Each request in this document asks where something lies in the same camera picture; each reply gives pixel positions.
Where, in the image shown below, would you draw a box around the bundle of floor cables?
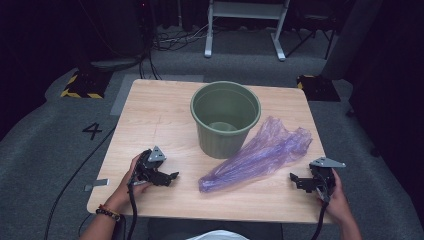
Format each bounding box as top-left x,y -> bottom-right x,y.
151,23 -> 214,53

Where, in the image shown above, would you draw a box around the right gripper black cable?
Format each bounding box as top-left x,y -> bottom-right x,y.
311,173 -> 332,240

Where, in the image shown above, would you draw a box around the grey tape strip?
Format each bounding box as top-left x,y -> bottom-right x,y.
83,178 -> 110,193

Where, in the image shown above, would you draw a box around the green plastic bin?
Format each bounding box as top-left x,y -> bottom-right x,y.
190,80 -> 262,160

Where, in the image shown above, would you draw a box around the black chair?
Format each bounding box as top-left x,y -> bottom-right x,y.
285,0 -> 338,61

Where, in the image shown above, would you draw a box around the dark bead bracelet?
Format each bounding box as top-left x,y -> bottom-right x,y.
95,203 -> 122,223

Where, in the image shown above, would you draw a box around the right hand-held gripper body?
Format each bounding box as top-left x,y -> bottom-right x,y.
309,156 -> 347,202

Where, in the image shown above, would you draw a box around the long black floor cable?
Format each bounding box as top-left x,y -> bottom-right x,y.
43,124 -> 118,240

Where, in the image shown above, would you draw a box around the person's right hand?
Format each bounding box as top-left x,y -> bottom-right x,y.
323,168 -> 353,225

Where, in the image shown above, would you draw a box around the person's left hand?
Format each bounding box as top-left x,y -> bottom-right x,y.
109,153 -> 153,212

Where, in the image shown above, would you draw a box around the white metal desk frame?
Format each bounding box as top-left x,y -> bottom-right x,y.
203,0 -> 292,63

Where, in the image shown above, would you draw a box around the person's dark trousers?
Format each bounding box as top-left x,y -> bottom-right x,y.
146,217 -> 285,240

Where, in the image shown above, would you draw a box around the dark stand with grey base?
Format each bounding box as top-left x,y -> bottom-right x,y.
78,0 -> 151,73

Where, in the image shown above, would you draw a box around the purple plastic bag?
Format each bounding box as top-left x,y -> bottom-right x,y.
198,115 -> 314,194

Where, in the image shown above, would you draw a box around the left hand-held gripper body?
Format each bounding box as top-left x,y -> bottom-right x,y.
134,145 -> 168,184

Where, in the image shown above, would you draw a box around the grey pillar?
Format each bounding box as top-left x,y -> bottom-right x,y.
320,0 -> 384,81

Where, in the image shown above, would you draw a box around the black yellow striped base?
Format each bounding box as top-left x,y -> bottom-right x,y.
60,68 -> 113,100
296,74 -> 342,103

